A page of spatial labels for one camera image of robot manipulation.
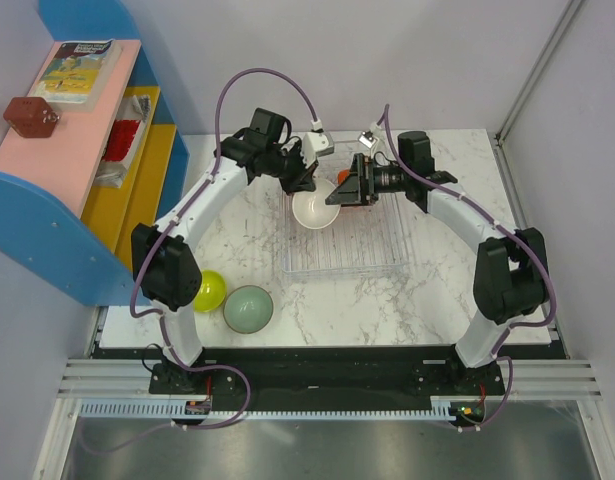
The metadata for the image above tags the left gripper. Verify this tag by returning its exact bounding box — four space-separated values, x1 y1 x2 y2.
267 141 319 197

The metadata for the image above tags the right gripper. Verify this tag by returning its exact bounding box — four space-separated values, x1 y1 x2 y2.
326 153 410 208

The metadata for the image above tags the white bowl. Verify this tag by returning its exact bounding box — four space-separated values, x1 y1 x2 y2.
291 178 341 230

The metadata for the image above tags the clear wire dish rack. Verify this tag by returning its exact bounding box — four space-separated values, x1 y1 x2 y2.
279 137 411 285

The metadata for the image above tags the orange bowl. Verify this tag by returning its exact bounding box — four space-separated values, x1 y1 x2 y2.
337 169 349 185

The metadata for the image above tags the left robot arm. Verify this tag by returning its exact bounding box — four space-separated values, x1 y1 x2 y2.
130 108 333 393

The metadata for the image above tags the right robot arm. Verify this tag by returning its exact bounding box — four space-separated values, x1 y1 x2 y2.
325 131 555 394

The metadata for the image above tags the lime green bowl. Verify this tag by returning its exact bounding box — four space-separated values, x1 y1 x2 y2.
193 270 227 313

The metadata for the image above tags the pale green bowl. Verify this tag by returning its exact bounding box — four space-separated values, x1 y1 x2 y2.
223 285 274 334

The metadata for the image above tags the red white brush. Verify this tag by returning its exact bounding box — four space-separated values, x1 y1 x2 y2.
93 95 152 188

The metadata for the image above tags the blue pink yellow shelf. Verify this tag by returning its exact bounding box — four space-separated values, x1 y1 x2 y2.
0 1 189 306

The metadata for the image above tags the illustrated book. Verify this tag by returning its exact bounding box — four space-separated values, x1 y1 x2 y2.
30 39 122 112

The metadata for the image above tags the brown perforated box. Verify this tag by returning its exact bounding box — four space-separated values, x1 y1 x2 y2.
3 97 59 139

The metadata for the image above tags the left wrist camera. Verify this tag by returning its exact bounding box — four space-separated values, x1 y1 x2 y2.
302 131 335 166

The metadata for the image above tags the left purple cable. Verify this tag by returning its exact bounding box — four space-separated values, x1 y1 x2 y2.
76 67 323 455

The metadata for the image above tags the purple cable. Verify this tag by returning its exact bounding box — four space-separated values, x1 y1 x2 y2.
76 67 323 455
378 103 559 434

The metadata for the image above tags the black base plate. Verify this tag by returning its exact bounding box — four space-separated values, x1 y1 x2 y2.
149 346 504 410

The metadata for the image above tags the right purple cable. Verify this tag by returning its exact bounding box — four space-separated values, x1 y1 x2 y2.
378 103 559 434

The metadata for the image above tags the white slotted cable duct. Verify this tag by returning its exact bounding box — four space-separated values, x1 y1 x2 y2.
79 398 456 421

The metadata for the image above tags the aluminium corner post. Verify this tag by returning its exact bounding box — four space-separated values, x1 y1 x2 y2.
493 0 586 146

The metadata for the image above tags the aluminium frame rail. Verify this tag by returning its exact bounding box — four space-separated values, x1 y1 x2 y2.
33 308 615 479

